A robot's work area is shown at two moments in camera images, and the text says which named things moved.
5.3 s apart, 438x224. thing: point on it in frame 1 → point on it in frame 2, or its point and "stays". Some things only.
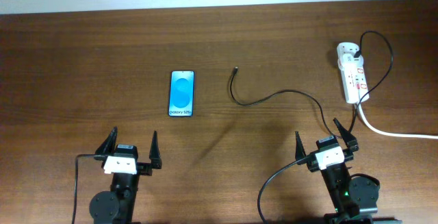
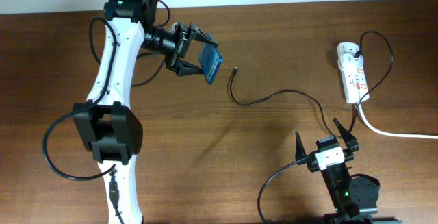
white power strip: x=355 y=79 stays
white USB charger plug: x=348 y=61 stays
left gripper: x=142 y=167 → x=183 y=42
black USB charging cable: x=300 y=92 stays
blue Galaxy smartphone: x=181 y=94 → x=211 y=61
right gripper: x=308 y=161 stays
